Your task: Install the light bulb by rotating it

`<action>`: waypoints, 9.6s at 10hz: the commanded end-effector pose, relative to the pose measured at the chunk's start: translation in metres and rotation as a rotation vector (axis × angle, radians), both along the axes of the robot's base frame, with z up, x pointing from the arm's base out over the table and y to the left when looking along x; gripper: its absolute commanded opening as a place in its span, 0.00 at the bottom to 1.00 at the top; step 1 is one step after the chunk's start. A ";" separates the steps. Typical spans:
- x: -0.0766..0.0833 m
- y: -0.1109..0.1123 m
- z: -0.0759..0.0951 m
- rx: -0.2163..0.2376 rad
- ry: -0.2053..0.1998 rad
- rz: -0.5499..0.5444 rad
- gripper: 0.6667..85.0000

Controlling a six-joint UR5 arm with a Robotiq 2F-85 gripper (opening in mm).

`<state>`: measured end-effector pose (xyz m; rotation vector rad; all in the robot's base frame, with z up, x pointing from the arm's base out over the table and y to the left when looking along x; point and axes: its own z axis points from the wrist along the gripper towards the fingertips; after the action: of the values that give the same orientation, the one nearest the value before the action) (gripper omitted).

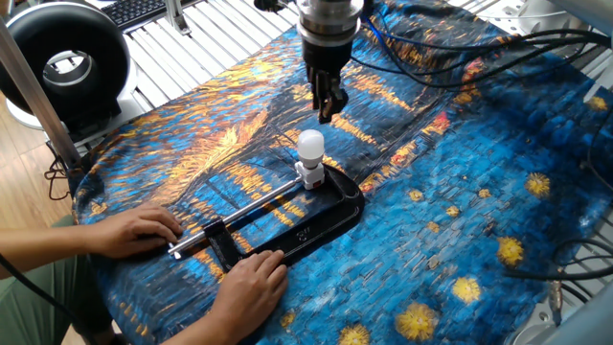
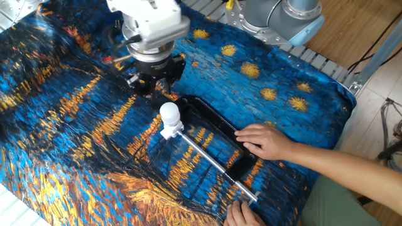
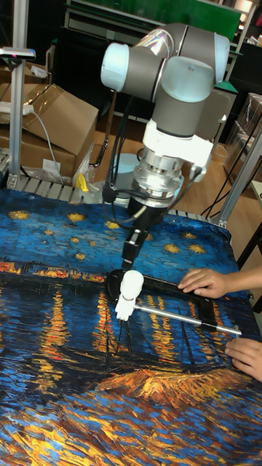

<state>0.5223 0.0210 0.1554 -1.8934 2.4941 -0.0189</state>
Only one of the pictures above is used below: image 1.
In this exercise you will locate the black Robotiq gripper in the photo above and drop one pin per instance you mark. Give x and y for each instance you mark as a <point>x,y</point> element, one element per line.
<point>326,55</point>

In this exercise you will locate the white light bulb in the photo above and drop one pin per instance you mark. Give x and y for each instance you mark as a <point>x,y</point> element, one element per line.
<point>310,146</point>

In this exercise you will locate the black C-clamp with silver screw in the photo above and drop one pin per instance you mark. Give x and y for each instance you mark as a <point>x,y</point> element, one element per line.
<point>325,230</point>

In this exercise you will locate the person's left forearm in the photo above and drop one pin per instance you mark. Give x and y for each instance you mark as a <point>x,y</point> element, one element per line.
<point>43,249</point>

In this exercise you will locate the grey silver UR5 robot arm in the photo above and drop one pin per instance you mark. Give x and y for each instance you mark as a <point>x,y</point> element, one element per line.
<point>589,316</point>

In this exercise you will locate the person's right forearm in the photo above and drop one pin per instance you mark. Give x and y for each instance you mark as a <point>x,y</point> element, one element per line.
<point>191,335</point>

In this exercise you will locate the person's right hand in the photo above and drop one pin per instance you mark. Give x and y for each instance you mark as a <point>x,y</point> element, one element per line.
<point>251,293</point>

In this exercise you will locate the person's left hand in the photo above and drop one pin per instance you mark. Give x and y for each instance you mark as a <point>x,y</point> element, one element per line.
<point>129,232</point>

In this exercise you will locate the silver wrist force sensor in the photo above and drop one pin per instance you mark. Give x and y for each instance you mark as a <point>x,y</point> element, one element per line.
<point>329,21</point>

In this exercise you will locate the white lamp socket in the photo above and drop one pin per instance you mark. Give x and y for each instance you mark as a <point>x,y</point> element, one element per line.
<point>310,176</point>

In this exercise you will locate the starry night painting cloth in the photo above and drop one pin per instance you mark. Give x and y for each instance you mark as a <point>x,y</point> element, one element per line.
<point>431,201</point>

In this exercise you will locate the white device base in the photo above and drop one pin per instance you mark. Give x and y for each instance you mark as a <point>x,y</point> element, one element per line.
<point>128,100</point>

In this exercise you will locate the black computer keyboard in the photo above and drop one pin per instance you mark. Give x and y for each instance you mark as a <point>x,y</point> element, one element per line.
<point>134,9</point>

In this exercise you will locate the green trousers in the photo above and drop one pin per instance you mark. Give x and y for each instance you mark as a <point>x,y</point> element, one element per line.
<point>29,311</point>

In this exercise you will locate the small aluminium bracket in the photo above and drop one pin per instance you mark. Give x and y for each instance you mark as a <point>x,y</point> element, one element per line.
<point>174,16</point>

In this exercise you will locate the aluminium frame post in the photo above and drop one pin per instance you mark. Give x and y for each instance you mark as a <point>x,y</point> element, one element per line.
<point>38,100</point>

